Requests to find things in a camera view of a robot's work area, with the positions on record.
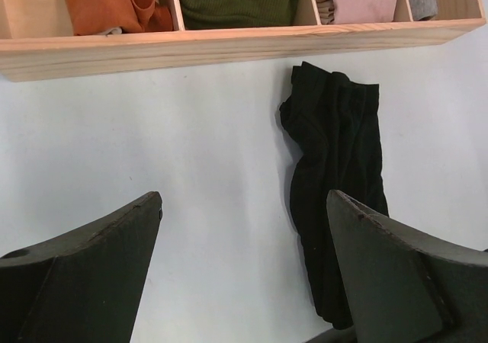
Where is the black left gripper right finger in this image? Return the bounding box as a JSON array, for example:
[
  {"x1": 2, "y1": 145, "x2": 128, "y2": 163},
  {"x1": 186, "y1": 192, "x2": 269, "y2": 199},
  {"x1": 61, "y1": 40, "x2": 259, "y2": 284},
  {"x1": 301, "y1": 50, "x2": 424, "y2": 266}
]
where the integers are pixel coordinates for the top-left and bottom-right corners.
[{"x1": 327, "y1": 191, "x2": 487, "y2": 342}]

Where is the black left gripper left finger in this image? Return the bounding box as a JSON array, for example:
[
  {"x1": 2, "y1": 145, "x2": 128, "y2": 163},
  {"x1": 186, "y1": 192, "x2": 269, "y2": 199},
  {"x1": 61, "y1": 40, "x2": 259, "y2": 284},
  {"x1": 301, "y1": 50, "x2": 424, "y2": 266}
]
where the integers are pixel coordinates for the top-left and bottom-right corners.
[{"x1": 1, "y1": 191, "x2": 162, "y2": 342}]

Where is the black garment pile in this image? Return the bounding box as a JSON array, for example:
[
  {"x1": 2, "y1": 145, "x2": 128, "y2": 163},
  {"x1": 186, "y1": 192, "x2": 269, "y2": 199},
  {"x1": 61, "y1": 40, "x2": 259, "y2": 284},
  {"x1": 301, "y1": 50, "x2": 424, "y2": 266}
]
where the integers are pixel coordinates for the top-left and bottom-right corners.
[{"x1": 279, "y1": 63, "x2": 388, "y2": 330}]

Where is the orange and cream underwear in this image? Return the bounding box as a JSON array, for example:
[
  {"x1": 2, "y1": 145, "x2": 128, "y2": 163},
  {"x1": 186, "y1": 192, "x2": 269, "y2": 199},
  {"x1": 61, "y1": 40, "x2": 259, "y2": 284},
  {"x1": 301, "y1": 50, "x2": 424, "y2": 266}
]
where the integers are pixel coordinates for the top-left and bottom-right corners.
[{"x1": 65, "y1": 0, "x2": 173, "y2": 36}]

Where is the pink rolled underwear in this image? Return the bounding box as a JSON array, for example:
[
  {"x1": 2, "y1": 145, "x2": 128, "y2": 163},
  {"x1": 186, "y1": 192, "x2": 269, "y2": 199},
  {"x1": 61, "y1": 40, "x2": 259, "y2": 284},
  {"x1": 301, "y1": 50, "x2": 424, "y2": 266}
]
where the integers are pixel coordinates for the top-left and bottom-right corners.
[{"x1": 316, "y1": 0, "x2": 397, "y2": 25}]

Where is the dark green rolled underwear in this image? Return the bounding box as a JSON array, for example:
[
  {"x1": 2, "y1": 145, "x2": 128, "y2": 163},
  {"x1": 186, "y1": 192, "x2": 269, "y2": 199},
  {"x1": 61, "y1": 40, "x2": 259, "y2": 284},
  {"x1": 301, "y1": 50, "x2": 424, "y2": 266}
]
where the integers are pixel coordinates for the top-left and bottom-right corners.
[{"x1": 179, "y1": 0, "x2": 298, "y2": 30}]

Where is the wooden grid organizer tray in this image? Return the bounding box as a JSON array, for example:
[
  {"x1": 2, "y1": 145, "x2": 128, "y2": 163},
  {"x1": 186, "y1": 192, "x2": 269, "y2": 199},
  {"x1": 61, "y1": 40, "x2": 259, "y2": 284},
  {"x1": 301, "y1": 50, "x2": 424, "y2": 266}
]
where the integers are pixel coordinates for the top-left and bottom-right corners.
[{"x1": 1, "y1": 0, "x2": 486, "y2": 82}]

